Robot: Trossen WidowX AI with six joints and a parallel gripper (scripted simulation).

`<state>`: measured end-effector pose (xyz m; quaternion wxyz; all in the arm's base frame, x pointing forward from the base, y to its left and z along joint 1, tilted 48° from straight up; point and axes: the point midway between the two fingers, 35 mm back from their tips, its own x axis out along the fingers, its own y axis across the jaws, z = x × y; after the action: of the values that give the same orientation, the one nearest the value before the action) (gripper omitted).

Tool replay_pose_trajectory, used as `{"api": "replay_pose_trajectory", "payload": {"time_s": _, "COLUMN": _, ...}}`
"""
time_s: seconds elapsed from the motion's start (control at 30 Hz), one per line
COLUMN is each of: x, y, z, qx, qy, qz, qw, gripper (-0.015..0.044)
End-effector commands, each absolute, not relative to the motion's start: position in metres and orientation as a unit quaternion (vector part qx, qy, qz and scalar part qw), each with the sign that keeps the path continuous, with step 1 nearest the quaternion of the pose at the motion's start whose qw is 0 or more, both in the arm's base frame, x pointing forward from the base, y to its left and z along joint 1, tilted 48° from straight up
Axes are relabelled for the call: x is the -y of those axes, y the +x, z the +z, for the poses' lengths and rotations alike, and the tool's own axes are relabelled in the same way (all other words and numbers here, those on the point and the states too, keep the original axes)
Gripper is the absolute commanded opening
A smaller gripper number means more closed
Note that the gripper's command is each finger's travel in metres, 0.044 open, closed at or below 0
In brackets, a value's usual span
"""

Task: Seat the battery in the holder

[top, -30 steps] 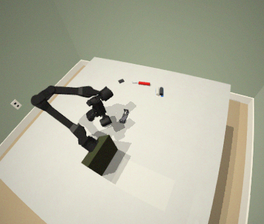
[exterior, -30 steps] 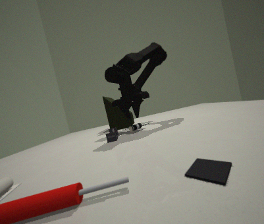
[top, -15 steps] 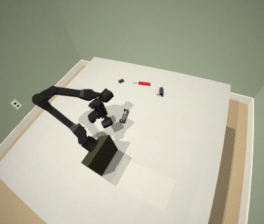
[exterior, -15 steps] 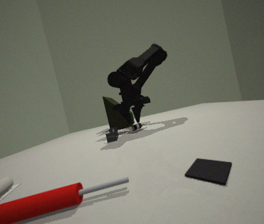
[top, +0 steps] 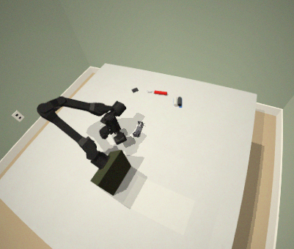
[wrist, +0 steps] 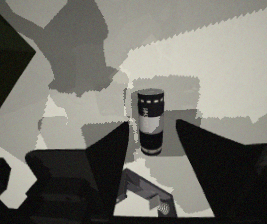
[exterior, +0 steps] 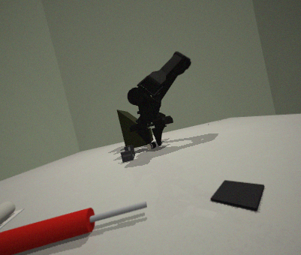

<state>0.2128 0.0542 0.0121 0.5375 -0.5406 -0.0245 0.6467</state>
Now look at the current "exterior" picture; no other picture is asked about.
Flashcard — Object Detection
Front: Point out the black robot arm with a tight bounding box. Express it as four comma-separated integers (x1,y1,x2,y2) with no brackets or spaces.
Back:
128,52,191,119

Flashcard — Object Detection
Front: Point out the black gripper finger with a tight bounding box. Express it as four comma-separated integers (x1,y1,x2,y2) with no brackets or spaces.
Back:
136,129,151,145
152,125,166,146

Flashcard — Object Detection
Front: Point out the red-handled screwdriver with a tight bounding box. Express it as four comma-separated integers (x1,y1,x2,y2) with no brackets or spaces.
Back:
0,201,147,255

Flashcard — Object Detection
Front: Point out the black flat rectangular panel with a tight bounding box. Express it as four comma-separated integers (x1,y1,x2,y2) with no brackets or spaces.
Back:
211,180,265,211

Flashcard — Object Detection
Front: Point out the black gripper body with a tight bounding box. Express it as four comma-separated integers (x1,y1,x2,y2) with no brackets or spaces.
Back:
130,105,173,132

